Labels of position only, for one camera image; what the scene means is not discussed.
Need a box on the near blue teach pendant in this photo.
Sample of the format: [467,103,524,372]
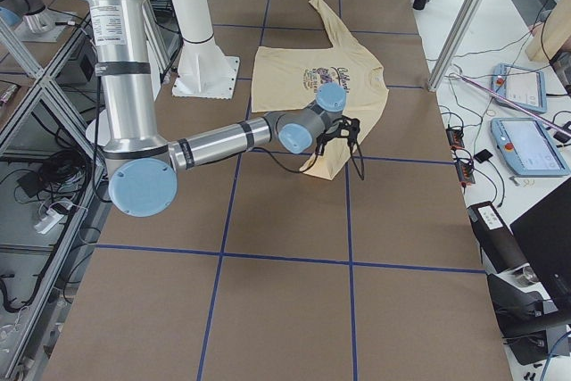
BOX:
[490,118,570,178]

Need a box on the black monitor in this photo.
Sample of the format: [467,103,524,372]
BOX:
[510,180,571,309]

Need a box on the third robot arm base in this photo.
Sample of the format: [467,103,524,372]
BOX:
[1,0,62,43]

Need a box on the far blue teach pendant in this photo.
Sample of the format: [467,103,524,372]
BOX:
[491,63,547,113]

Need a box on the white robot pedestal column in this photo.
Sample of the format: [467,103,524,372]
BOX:
[171,0,240,99]

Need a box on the cream yellow long-sleeve shirt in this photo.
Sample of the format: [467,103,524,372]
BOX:
[250,0,391,181]

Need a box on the blue teach pendant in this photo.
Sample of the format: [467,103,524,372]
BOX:
[491,63,547,113]
[490,118,570,178]

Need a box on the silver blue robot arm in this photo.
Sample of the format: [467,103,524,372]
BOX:
[86,0,346,217]

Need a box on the metal stick green handle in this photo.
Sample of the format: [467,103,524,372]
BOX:
[451,72,571,138]

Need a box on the aluminium frame post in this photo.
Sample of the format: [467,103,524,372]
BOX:
[426,0,483,92]

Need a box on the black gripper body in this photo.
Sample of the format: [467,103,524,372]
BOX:
[314,133,333,156]

